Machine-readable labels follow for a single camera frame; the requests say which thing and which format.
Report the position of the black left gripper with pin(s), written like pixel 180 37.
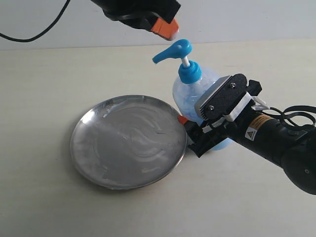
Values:
pixel 155 15

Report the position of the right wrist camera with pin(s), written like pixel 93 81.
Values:
pixel 224 95

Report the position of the round steel plate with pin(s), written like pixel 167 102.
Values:
pixel 128 142

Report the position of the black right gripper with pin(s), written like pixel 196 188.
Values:
pixel 201 142

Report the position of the blue pump lotion bottle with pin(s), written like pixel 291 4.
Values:
pixel 192 82

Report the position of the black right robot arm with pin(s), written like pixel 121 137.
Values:
pixel 293 151

